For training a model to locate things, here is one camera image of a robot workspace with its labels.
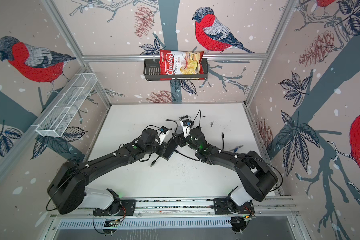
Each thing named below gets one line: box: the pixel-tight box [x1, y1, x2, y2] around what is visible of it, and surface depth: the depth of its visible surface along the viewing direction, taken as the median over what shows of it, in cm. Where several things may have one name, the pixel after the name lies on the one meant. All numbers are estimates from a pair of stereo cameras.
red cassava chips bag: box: [160, 49, 205, 81], surface depth 90 cm
